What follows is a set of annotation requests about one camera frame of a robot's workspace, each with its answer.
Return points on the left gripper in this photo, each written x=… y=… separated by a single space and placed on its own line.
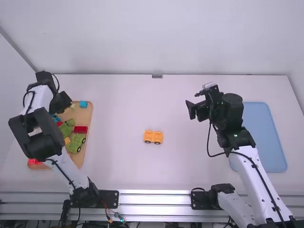
x=59 y=101

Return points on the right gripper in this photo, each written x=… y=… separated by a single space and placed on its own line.
x=213 y=104

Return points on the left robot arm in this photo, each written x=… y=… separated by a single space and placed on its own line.
x=39 y=97

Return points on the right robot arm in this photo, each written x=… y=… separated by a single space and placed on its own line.
x=247 y=164

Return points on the pale green toy brick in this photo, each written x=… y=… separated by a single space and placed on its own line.
x=72 y=107

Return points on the blue toy brick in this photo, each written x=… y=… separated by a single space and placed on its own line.
x=83 y=104
x=54 y=118

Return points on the small red toy brick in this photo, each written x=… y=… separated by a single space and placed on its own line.
x=59 y=124

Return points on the tan tray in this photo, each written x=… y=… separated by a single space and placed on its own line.
x=87 y=118

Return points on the orange toy brick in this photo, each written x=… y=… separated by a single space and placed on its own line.
x=67 y=140

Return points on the yellow toy car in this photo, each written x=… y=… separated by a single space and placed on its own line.
x=153 y=137

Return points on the pink toy brick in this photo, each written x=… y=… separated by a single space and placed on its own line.
x=33 y=162

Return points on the blue mat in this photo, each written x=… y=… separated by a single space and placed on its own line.
x=266 y=133

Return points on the silver rails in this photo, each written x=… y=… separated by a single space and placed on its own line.
x=154 y=202

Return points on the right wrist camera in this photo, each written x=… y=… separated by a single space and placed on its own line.
x=210 y=85

